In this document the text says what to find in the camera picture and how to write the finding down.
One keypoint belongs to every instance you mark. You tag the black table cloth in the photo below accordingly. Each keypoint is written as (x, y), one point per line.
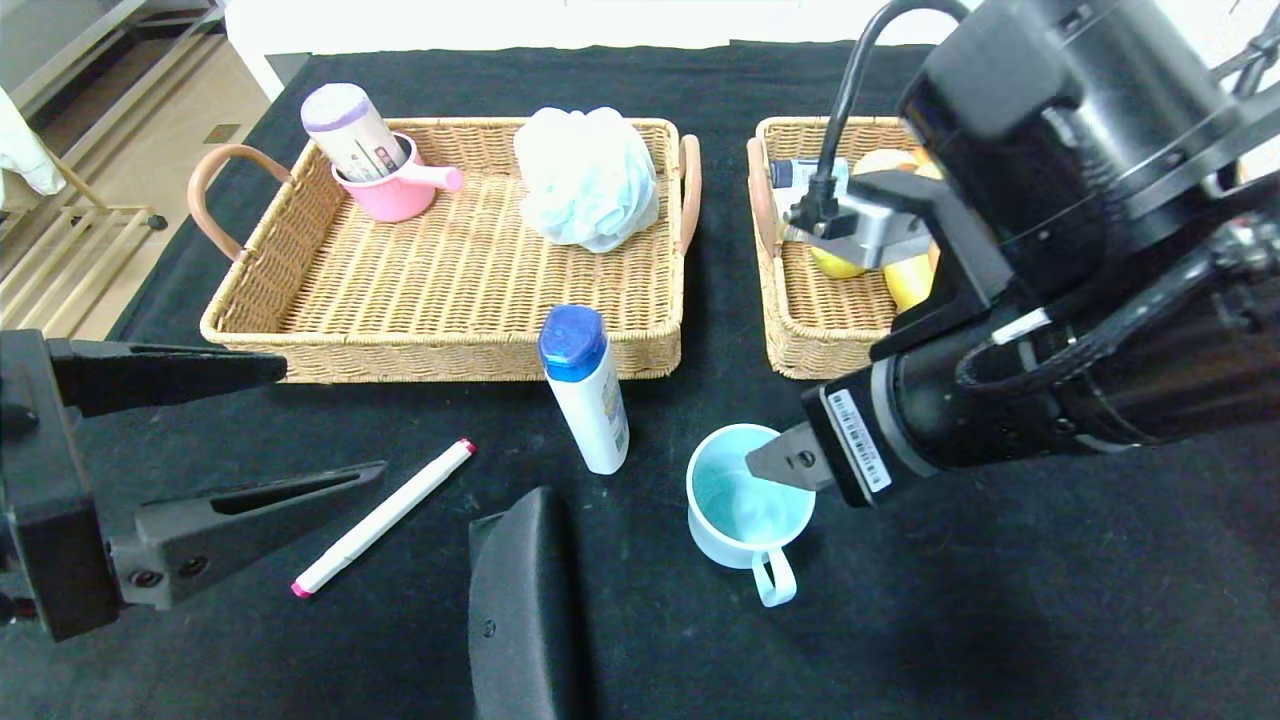
(200, 660)

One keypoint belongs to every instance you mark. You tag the white bottle blue cap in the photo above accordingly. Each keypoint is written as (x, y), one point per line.
(595, 410)

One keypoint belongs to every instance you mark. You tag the light blue bath loofah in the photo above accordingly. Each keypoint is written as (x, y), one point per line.
(585, 180)

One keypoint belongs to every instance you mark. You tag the wooden rolling rack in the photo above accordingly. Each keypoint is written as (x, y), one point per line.
(110, 211)

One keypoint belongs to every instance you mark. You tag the pink plastic cup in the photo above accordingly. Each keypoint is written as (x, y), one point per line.
(400, 195)

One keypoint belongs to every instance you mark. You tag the pink round bun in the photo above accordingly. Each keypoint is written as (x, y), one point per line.
(885, 160)

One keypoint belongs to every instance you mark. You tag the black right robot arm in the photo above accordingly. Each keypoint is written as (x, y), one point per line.
(1100, 120)

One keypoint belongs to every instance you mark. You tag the wicker basket with food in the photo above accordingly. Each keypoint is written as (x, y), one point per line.
(820, 330)

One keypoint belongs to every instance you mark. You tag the black curved plastic object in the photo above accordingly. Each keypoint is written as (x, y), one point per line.
(520, 620)

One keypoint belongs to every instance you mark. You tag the wicker basket with toiletries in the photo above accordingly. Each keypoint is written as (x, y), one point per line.
(450, 270)

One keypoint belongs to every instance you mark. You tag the small blue labelled bottle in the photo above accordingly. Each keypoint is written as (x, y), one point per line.
(795, 172)

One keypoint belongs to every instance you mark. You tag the yellow lemon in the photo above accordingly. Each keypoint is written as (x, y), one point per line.
(838, 265)

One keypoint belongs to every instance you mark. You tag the yellow banana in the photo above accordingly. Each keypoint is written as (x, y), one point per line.
(910, 280)

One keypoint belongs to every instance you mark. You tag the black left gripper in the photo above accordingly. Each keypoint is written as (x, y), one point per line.
(52, 490)

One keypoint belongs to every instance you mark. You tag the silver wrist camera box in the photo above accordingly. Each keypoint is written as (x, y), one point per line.
(870, 230)

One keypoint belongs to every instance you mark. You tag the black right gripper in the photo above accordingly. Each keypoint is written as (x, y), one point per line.
(856, 441)

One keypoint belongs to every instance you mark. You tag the light teal mug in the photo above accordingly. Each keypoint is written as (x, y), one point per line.
(750, 500)

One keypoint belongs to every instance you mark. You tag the purple capped bottle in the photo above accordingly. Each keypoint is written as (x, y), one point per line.
(350, 130)

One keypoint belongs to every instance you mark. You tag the grey metal shelf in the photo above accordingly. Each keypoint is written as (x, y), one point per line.
(60, 40)

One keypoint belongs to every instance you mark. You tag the white marker pink ends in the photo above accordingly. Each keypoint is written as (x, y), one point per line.
(385, 515)

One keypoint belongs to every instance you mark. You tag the white juice carton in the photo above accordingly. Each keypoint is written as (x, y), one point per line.
(785, 200)

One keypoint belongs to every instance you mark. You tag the white hanging cloth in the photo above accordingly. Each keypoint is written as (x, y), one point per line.
(20, 150)

